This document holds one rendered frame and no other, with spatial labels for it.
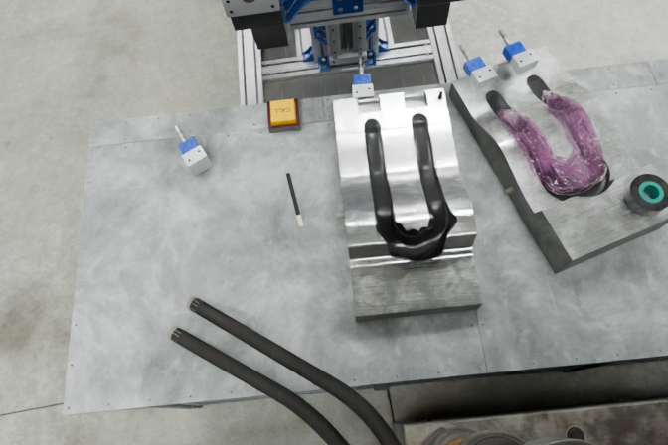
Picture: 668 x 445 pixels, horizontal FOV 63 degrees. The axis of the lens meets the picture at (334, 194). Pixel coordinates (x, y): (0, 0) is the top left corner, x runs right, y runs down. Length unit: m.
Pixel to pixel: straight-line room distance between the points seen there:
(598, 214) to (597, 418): 0.41
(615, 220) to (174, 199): 0.97
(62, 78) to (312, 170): 1.70
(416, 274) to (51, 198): 1.72
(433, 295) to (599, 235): 0.35
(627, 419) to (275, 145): 0.95
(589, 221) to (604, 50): 1.53
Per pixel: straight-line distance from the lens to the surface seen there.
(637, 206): 1.23
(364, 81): 1.37
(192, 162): 1.31
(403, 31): 2.28
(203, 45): 2.62
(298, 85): 2.14
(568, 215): 1.20
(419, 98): 1.32
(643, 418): 1.31
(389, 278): 1.15
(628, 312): 1.31
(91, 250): 1.38
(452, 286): 1.16
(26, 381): 2.33
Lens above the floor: 1.98
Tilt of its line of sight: 67 degrees down
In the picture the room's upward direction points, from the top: 9 degrees counter-clockwise
